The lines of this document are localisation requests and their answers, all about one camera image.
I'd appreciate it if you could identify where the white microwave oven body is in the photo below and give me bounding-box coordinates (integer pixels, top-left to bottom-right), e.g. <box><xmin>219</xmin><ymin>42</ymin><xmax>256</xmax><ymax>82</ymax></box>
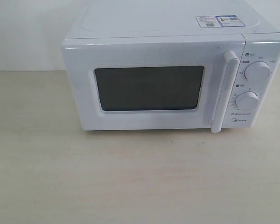
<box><xmin>64</xmin><ymin>0</ymin><xmax>280</xmax><ymax>129</ymax></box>

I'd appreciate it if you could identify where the white control knob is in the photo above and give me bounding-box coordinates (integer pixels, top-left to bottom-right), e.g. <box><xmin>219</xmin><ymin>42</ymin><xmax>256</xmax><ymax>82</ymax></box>
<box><xmin>244</xmin><ymin>61</ymin><xmax>271</xmax><ymax>82</ymax></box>
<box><xmin>235</xmin><ymin>91</ymin><xmax>259</xmax><ymax>112</ymax></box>

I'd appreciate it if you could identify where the upper white control knob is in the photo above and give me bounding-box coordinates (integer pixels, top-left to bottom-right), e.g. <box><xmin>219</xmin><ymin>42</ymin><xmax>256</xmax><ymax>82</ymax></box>
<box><xmin>244</xmin><ymin>61</ymin><xmax>271</xmax><ymax>82</ymax></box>

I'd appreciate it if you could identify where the blue white label sticker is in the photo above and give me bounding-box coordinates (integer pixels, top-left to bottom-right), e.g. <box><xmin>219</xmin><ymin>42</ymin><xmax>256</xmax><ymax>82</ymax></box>
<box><xmin>196</xmin><ymin>15</ymin><xmax>245</xmax><ymax>28</ymax></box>

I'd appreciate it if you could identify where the lower white control knob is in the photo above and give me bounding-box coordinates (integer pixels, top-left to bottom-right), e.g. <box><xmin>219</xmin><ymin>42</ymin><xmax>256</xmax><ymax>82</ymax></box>
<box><xmin>235</xmin><ymin>91</ymin><xmax>259</xmax><ymax>112</ymax></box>

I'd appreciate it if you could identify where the white microwave door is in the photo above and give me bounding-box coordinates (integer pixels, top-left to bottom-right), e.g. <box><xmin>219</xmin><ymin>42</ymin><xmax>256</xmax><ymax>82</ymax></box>
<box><xmin>62</xmin><ymin>35</ymin><xmax>245</xmax><ymax>133</ymax></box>

